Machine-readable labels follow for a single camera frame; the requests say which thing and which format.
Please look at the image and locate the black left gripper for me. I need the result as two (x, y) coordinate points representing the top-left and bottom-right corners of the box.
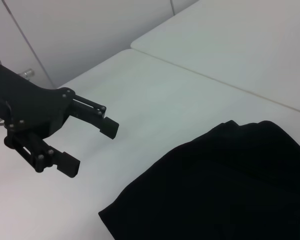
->
(0, 63), (120, 179)

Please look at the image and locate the black shirt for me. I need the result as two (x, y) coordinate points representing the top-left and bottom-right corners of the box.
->
(97, 119), (300, 240)

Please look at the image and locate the silver connector stub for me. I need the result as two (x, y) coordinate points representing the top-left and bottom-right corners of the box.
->
(18, 68), (36, 79)

